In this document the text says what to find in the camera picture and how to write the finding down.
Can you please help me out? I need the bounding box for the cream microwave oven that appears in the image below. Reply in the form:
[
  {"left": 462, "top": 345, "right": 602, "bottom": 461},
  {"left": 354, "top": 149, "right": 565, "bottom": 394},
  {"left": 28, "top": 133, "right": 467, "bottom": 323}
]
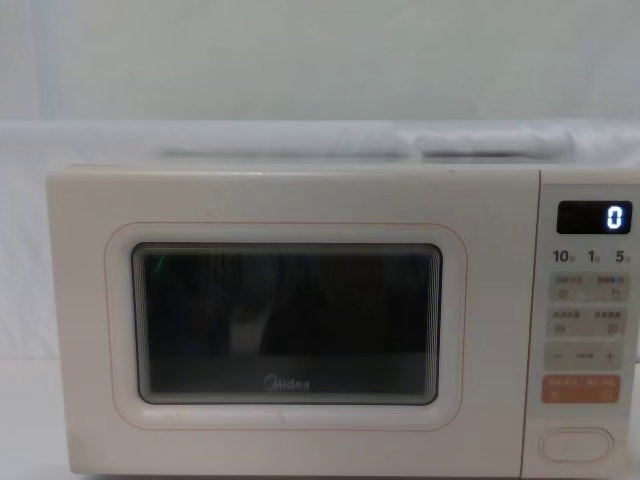
[{"left": 45, "top": 163, "right": 640, "bottom": 480}]

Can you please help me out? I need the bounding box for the white curtain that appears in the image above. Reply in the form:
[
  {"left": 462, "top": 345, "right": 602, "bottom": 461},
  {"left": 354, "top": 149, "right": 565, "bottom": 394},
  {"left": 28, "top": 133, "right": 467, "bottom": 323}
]
[{"left": 0, "top": 0, "right": 640, "bottom": 125}]

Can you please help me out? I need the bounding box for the oven control panel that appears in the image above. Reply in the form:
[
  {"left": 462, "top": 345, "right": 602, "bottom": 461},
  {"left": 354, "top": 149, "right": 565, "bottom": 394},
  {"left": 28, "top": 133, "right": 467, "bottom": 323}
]
[{"left": 519, "top": 170, "right": 640, "bottom": 477}]

